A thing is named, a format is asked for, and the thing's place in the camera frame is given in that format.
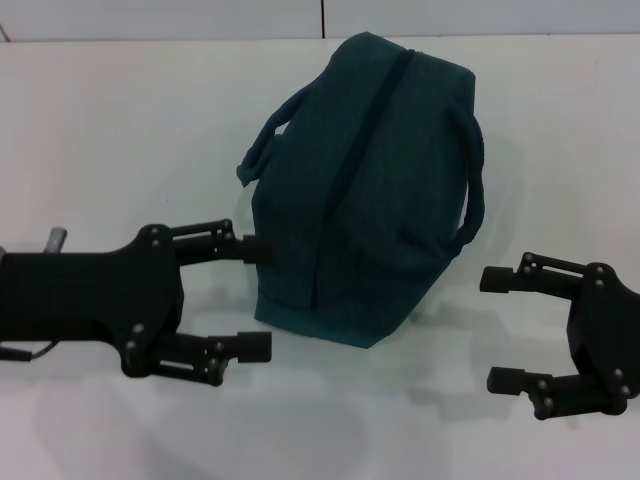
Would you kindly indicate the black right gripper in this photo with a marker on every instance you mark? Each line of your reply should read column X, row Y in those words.
column 610, row 330

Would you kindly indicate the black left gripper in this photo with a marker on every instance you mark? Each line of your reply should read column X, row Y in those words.
column 100, row 295

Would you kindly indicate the dark teal insulated lunch bag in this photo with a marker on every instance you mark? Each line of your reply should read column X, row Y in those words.
column 360, row 200

